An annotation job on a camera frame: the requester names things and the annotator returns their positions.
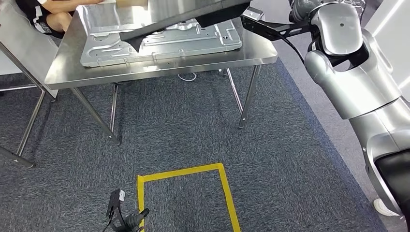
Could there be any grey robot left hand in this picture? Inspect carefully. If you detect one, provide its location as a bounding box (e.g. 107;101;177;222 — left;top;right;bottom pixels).
123;208;150;232

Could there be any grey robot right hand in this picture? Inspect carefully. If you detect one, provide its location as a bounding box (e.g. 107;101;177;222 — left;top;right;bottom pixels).
288;0;321;23

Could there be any black plastic plate frame part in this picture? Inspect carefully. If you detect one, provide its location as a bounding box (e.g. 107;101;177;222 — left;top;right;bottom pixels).
119;0;254;54

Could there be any stainless steel workbench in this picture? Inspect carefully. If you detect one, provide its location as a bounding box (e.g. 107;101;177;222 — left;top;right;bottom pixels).
44;0;278;146

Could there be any stamped sheet metal panel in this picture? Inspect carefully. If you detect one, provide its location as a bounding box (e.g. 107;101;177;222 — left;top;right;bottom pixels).
79;4;243;68

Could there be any small steel table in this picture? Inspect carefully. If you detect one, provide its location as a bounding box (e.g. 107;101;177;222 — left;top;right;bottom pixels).
0;0;59;169

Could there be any white shoe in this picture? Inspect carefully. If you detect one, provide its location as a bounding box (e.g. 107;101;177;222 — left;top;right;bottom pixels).
372;198;400;218

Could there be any person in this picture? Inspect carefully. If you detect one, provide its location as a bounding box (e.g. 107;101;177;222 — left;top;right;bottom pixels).
14;0;108;40

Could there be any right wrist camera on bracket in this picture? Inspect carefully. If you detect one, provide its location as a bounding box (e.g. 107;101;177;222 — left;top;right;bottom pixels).
240;6;314;42

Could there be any white cable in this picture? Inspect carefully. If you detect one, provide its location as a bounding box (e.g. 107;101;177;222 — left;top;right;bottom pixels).
177;72;198;83

